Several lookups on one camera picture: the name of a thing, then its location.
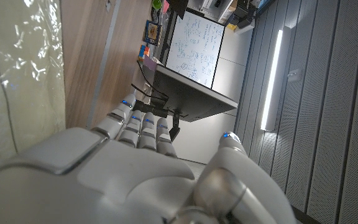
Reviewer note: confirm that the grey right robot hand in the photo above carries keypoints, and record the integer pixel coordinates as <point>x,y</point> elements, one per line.
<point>104,186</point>

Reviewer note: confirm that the dark computer monitor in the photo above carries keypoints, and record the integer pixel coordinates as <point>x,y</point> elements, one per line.
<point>191,99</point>

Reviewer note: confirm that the pale purple paper note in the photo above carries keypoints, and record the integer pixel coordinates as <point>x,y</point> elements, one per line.
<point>149,63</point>

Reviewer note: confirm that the colourful Rubik's cube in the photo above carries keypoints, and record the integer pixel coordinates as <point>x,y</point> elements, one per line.
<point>144,52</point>

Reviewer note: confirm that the whiteboard with writing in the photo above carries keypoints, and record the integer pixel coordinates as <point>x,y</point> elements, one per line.
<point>194,46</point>

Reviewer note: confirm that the small green object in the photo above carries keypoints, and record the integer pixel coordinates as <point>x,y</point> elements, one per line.
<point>157,3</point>

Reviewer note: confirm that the pink sticky note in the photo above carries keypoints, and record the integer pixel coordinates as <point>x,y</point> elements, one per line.
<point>165,6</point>

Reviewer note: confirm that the long white light fixture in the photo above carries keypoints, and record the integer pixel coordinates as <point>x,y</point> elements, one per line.
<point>272,81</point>

